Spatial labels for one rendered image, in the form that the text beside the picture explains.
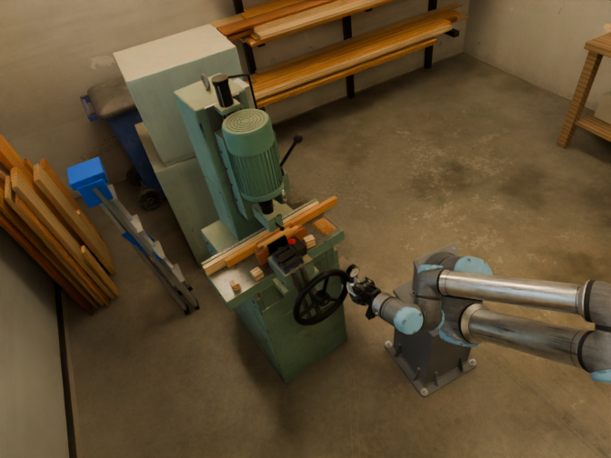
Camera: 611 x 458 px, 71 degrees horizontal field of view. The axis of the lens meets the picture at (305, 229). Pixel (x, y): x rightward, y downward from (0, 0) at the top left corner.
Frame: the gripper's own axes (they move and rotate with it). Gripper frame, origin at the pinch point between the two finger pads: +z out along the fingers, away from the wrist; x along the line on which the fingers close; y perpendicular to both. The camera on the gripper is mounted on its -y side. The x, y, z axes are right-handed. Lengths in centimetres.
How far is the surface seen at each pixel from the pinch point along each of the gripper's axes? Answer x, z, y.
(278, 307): 23.5, 28.7, -9.6
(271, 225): 12.4, 27.1, 28.7
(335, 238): -11.0, 21.5, 10.2
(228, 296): 41.9, 22.7, 12.7
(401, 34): -230, 201, 49
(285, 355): 28, 42, -47
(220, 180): 20, 43, 51
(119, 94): 20, 214, 89
